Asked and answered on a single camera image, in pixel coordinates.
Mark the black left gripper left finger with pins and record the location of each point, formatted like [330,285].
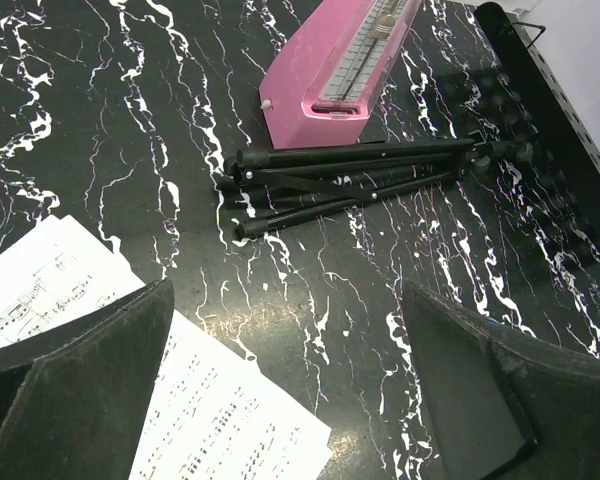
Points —
[73,400]

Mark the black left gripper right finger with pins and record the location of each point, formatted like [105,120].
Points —
[502,404]

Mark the black folding music stand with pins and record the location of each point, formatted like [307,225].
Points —
[367,173]

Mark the white sheet music page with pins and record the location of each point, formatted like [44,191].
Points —
[212,414]

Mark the pink metronome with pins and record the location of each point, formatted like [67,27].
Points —
[321,87]

